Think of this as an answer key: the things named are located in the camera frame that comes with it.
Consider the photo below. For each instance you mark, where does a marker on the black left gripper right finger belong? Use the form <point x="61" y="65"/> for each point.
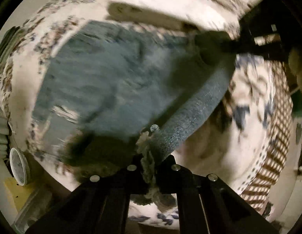
<point x="206" y="204"/>

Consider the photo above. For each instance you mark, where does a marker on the white round cup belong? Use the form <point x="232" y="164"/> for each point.
<point x="19" y="166"/>

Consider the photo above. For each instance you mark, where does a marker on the floral bed blanket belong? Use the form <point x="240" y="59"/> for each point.
<point x="226" y="145"/>

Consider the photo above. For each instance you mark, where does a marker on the brown checkered bed sheet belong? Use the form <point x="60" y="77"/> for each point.
<point x="273" y="155"/>

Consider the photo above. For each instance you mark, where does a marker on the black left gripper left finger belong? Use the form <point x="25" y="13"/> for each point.
<point x="100" y="204"/>

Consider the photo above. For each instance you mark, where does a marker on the blue denim ripped shorts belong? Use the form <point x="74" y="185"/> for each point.
<point x="110" y="82"/>

